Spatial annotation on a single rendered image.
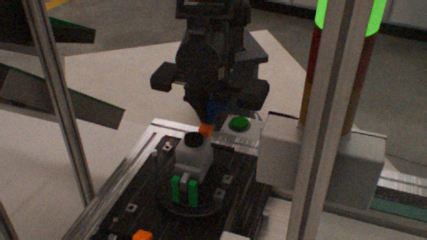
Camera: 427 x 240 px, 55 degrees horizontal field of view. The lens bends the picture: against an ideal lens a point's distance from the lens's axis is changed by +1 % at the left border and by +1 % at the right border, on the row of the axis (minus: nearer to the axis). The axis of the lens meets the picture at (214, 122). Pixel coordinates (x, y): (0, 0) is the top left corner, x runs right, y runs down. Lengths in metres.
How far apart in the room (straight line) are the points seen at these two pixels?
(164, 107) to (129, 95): 0.12
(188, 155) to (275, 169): 0.22
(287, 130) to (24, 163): 0.72
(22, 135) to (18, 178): 0.15
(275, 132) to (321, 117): 0.08
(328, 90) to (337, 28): 0.06
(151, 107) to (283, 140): 0.73
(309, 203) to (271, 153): 0.06
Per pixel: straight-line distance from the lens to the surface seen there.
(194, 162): 0.63
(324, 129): 0.37
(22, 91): 0.65
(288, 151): 0.42
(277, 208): 0.78
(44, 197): 0.93
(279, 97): 1.15
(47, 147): 1.05
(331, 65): 0.32
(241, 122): 0.87
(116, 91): 1.20
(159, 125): 0.89
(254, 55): 0.93
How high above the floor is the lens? 1.50
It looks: 38 degrees down
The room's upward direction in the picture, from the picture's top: straight up
